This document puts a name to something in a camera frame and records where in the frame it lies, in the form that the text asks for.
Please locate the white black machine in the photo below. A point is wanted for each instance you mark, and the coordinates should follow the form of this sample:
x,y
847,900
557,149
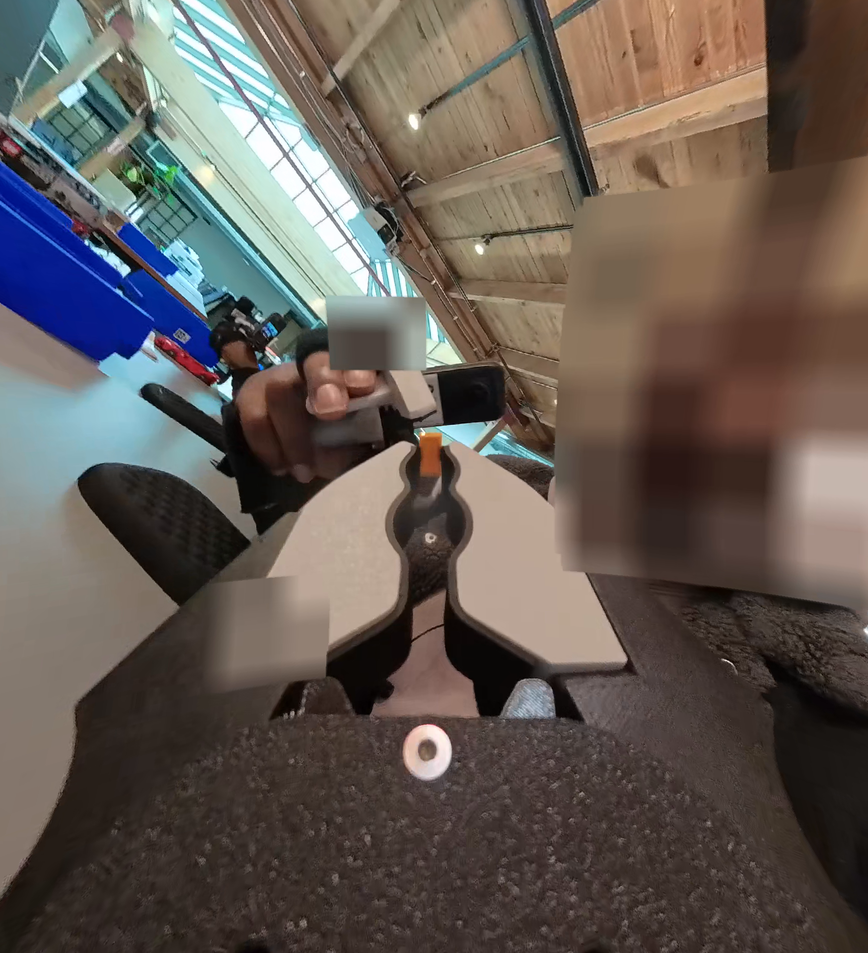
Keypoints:
x,y
248,327

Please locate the dark metal column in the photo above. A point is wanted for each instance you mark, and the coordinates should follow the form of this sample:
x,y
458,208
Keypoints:
x,y
560,97

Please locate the blue plastic bin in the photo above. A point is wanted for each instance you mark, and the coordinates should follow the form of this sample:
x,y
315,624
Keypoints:
x,y
173,298
32,260

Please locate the person's black fuzzy jacket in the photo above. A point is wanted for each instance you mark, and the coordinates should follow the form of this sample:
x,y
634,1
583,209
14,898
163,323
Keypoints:
x,y
814,670

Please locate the small red object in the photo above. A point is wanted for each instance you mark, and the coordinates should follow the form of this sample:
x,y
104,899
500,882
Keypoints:
x,y
184,357

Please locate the person's beige sweater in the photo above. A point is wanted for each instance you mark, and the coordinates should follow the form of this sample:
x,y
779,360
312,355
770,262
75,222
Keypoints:
x,y
426,670

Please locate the orange and red lego assembly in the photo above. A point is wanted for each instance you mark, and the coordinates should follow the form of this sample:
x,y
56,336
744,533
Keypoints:
x,y
430,454

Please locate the person's right hand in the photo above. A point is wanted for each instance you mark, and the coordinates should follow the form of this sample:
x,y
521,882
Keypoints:
x,y
277,417

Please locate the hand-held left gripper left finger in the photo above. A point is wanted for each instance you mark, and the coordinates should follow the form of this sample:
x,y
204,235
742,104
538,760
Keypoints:
x,y
352,543

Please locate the green hanging plant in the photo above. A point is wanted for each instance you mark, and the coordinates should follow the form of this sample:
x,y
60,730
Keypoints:
x,y
151,175

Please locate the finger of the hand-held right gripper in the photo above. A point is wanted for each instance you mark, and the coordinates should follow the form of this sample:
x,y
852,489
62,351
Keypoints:
x,y
412,391

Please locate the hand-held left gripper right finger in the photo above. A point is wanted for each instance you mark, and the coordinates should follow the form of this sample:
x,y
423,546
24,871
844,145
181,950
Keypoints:
x,y
531,610

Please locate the ceiling lamp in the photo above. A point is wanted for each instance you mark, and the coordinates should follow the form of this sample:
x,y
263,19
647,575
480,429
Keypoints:
x,y
479,248

